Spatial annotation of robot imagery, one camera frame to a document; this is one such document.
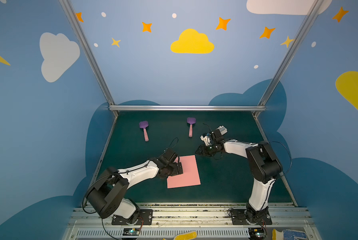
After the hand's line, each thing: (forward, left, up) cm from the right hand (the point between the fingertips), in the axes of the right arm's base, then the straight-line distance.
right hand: (198, 152), depth 97 cm
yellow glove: (-45, +6, -1) cm, 45 cm away
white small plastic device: (+21, -19, -2) cm, 28 cm away
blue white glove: (-42, -42, -2) cm, 59 cm away
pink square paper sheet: (-15, +5, -4) cm, 16 cm away
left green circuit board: (-45, +33, -2) cm, 56 cm away
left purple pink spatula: (+21, +41, +1) cm, 46 cm away
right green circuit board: (-42, -28, -3) cm, 51 cm away
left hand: (-15, +12, 0) cm, 19 cm away
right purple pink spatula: (+28, +5, 0) cm, 29 cm away
